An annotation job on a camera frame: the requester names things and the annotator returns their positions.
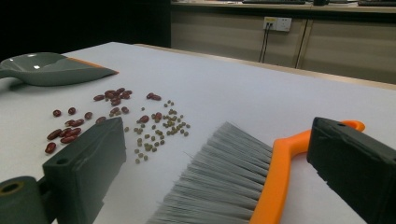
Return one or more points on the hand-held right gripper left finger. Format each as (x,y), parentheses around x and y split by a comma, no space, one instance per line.
(81,174)

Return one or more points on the orange brush with grey bristles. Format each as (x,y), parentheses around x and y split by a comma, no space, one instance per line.
(277,177)

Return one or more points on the beige office desk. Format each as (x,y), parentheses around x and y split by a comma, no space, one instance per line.
(342,46)

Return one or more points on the small green beans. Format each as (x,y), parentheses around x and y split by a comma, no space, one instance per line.
(172,123)

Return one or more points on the red kidney beans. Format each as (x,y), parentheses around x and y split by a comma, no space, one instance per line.
(72,132)

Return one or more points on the grey dustpan with orange lip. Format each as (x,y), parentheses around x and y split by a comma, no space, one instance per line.
(56,74)

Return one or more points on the white wall socket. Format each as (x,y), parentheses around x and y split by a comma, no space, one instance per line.
(277,24)

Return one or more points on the black keyboard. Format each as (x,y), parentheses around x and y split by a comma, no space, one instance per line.
(376,2)

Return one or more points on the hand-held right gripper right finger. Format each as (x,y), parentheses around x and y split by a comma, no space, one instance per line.
(358,168)

